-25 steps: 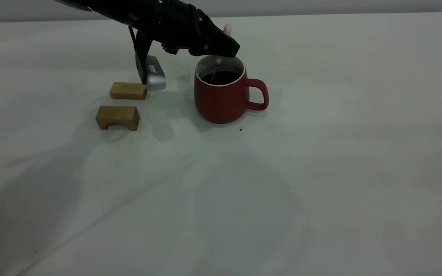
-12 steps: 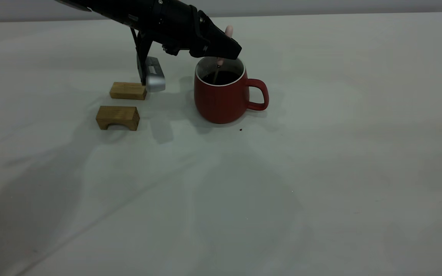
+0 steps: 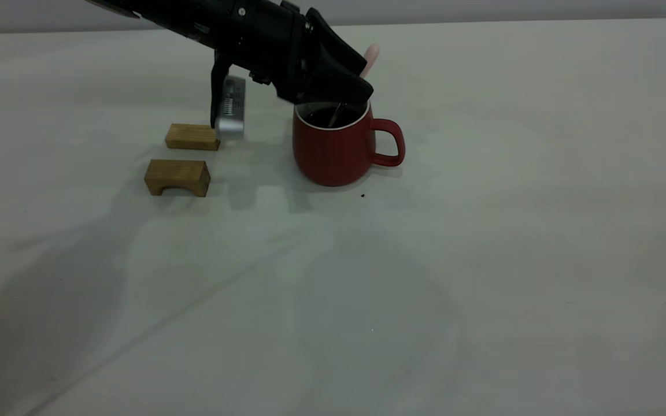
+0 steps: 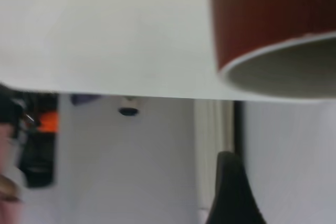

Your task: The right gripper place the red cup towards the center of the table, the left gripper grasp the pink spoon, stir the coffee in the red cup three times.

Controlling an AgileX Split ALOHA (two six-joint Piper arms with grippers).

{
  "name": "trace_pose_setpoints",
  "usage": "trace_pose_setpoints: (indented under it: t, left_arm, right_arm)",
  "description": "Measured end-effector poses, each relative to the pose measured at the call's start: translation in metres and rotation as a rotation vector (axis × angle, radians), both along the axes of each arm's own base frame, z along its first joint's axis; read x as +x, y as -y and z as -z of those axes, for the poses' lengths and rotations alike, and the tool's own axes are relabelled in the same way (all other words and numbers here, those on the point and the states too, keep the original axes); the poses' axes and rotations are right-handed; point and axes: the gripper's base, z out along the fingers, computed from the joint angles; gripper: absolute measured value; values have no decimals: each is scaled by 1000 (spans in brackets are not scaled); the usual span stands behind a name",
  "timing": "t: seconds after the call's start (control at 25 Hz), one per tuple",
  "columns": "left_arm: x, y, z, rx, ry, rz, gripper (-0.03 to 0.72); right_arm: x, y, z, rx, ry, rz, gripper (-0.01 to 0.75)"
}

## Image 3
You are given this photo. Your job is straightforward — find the pink handled metal spoon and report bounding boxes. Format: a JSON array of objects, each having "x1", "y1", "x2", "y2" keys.
[{"x1": 326, "y1": 44, "x2": 380, "y2": 129}]

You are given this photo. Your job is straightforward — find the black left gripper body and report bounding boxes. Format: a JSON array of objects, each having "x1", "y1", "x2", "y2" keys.
[{"x1": 212, "y1": 0, "x2": 317, "y2": 103}]

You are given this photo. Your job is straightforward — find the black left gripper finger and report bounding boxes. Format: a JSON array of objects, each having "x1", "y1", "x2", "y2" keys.
[
  {"x1": 308, "y1": 8, "x2": 369, "y2": 75},
  {"x1": 303, "y1": 45, "x2": 375, "y2": 106}
]

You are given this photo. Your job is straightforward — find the arched wooden block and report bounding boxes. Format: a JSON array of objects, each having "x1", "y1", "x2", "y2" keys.
[{"x1": 144, "y1": 159, "x2": 211, "y2": 198}]

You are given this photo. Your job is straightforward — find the red ceramic mug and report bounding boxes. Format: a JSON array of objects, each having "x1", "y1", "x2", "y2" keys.
[{"x1": 293, "y1": 101, "x2": 406, "y2": 187}]

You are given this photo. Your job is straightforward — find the flat rectangular wooden block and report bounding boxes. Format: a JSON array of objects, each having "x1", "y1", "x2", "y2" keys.
[{"x1": 165, "y1": 123, "x2": 221, "y2": 151}]

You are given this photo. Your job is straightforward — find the dark coffee liquid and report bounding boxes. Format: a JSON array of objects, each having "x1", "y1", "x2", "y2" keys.
[{"x1": 305, "y1": 105, "x2": 364, "y2": 129}]

